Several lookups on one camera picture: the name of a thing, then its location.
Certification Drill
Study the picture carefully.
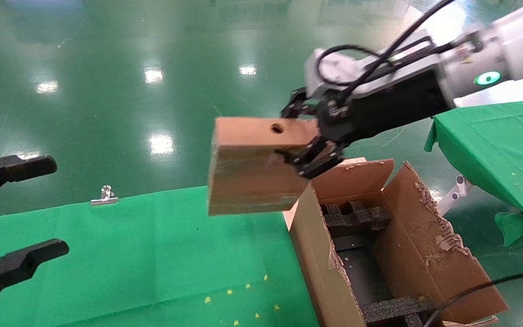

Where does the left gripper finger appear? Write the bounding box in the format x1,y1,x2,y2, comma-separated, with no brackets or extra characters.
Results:
0,239,69,314
0,154,58,210

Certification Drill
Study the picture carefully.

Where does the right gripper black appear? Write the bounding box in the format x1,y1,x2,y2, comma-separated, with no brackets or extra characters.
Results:
276,69,453,179

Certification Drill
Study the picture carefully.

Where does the small cardboard box with hole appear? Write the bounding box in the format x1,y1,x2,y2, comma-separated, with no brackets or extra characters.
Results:
207,116,322,217

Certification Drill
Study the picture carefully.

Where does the large open cardboard carton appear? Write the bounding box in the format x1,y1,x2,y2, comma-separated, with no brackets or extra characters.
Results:
288,159,510,327

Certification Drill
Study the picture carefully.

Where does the silver binder clip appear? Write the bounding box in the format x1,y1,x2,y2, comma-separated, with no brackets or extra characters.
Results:
90,185,119,207

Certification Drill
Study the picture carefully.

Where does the black foam insert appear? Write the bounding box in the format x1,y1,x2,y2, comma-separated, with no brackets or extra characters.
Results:
361,295,440,327
321,200,393,238

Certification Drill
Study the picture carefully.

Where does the large green table cloth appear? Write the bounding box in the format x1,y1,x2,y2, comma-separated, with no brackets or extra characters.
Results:
0,185,319,327

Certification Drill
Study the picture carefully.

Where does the white metal table leg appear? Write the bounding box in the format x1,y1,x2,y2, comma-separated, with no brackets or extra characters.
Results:
436,175,474,217

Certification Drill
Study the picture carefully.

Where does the small green table cloth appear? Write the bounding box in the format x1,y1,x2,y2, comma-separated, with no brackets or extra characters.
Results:
424,97,523,247

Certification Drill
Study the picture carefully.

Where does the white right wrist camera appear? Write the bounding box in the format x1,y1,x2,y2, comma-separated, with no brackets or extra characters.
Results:
306,30,444,99

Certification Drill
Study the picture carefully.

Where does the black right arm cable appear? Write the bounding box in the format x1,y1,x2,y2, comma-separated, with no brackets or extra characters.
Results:
316,0,456,94

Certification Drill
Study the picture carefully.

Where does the thin black cable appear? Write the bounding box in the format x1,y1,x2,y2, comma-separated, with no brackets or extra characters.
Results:
420,268,523,327

